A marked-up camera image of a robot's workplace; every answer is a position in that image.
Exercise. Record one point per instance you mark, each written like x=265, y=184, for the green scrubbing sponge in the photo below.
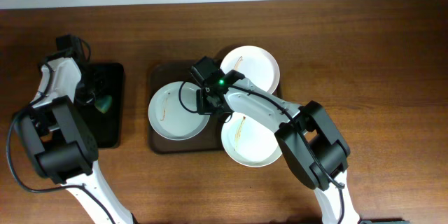
x=103, y=103

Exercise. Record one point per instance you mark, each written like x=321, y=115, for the white plate top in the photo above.
x=257, y=64

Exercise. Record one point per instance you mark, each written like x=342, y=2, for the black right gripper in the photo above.
x=208, y=101

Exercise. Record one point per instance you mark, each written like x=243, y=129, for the white plate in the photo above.
x=172, y=112
x=248, y=142
x=257, y=64

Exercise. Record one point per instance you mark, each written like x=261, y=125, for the black plastic tray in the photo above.
x=106, y=127

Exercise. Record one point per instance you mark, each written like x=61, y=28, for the brown serving tray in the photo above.
x=209, y=139

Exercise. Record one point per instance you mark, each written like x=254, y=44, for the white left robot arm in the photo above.
x=60, y=145

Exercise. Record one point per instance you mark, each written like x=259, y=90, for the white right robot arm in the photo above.
x=312, y=146

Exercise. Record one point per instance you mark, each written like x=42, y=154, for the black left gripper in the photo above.
x=96, y=86

